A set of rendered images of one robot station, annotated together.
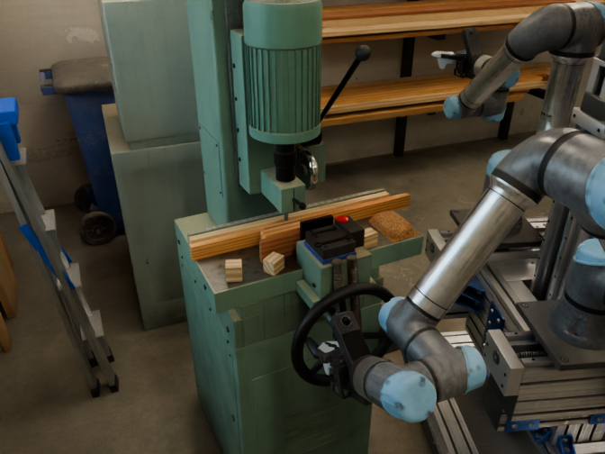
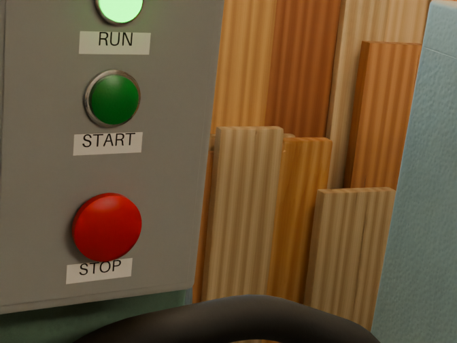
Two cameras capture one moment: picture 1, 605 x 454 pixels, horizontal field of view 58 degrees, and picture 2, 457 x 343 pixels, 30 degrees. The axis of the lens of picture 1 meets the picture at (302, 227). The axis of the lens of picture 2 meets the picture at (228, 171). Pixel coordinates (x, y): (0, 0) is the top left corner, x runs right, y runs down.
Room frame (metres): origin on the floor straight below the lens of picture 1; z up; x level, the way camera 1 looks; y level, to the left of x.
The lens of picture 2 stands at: (1.67, -0.31, 1.50)
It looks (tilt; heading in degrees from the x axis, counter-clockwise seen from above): 18 degrees down; 86
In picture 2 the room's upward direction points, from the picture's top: 7 degrees clockwise
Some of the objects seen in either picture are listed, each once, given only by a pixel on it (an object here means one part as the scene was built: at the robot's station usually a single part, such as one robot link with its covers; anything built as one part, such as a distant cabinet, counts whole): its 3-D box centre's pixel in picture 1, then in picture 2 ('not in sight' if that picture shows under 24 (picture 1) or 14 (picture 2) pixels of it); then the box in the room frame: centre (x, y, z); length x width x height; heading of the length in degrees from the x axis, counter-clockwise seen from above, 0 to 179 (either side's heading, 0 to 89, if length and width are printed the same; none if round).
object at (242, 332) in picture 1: (270, 258); not in sight; (1.39, 0.10, 0.76); 0.57 x 0.45 x 0.09; 26
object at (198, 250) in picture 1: (308, 223); not in sight; (1.31, -0.02, 0.92); 0.67 x 0.02 x 0.04; 116
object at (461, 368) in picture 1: (443, 367); not in sight; (0.69, -0.24, 0.99); 0.11 x 0.11 x 0.08; 23
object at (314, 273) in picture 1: (332, 262); not in sight; (1.13, -0.08, 0.92); 0.15 x 0.13 x 0.09; 116
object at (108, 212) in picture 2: not in sight; (107, 227); (1.65, 0.03, 1.36); 0.03 x 0.01 x 0.03; 26
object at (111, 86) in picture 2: not in sight; (114, 99); (1.65, 0.03, 1.42); 0.02 x 0.01 x 0.02; 26
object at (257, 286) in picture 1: (317, 260); not in sight; (1.20, -0.04, 0.87); 0.61 x 0.30 x 0.06; 116
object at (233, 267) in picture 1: (233, 270); not in sight; (1.08, 0.16, 0.92); 0.04 x 0.04 x 0.04; 5
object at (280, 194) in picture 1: (283, 191); not in sight; (1.30, 0.05, 1.03); 0.14 x 0.07 x 0.09; 26
